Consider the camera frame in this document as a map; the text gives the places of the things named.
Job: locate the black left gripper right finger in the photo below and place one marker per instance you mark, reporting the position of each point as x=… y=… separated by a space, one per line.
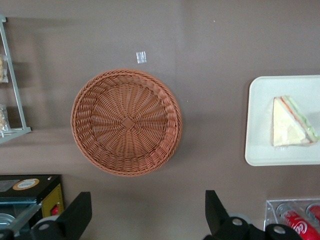
x=222 y=227

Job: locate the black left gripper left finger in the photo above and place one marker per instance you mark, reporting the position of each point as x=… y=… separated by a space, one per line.
x=65 y=225

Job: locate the triangular sandwich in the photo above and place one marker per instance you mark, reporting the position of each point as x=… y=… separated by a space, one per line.
x=285 y=125

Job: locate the beige plastic tray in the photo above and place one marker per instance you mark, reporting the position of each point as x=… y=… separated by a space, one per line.
x=257 y=152

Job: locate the brown round wicker basket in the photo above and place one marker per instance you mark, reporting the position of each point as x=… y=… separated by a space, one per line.
x=126 y=122

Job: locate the clear acrylic bottle rack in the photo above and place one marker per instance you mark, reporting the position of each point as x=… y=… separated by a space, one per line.
x=271 y=207

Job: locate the black yellow food warmer machine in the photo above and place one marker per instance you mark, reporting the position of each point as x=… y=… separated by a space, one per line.
x=25 y=190

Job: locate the red coca-cola bottle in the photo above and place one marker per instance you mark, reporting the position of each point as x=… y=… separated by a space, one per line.
x=315 y=212
x=300 y=225

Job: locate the clear bagged snack packet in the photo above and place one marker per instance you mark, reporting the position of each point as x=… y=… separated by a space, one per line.
x=2 y=68
x=3 y=118

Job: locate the clear tape patch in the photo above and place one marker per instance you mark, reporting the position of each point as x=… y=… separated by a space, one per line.
x=141 y=57

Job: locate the brown table cover cloth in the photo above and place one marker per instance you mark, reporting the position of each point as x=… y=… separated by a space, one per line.
x=200 y=37

